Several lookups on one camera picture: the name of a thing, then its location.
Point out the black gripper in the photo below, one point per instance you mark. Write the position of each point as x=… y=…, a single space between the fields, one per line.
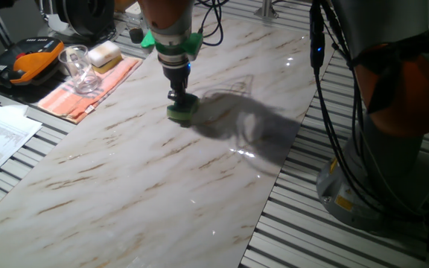
x=177 y=78

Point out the green sponge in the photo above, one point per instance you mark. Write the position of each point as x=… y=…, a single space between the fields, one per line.
x=186 y=109

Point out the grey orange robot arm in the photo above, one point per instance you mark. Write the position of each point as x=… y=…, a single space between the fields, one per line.
x=382 y=30

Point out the white yellow sponge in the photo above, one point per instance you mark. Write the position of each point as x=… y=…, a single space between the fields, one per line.
x=104 y=54

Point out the small black device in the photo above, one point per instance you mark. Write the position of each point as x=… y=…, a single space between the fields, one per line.
x=136 y=36

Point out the clear glass beaker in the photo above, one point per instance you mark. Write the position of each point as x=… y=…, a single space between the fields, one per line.
x=82 y=74

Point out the brown cardboard box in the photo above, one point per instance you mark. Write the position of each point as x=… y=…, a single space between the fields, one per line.
x=124 y=4

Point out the orange striped cloth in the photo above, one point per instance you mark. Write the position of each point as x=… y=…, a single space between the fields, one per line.
x=69 y=102

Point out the orange black teach pendant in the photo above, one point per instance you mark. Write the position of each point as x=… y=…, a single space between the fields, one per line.
x=32 y=61

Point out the blank white paper sheet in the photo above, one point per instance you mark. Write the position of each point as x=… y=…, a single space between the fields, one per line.
x=19 y=109

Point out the thin silver tripod leg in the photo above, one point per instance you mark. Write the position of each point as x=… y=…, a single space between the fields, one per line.
x=43 y=9

